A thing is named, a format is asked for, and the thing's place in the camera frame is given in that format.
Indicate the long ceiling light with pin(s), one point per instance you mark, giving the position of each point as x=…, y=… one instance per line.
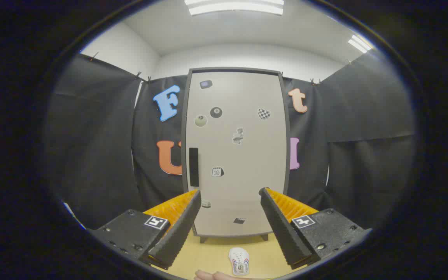
x=235, y=7

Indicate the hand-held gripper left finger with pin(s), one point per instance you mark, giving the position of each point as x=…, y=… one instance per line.
x=183, y=225

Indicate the black backdrop cloth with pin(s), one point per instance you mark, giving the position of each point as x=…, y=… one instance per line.
x=91, y=136

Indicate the grey shoe cabinet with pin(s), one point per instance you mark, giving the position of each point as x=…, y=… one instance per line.
x=184, y=155

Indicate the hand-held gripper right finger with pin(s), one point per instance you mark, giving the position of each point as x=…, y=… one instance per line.
x=282, y=229

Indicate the white canvas shoe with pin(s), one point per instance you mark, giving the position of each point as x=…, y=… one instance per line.
x=238, y=258

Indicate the small ceiling light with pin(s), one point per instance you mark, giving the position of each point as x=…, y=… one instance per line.
x=359, y=43

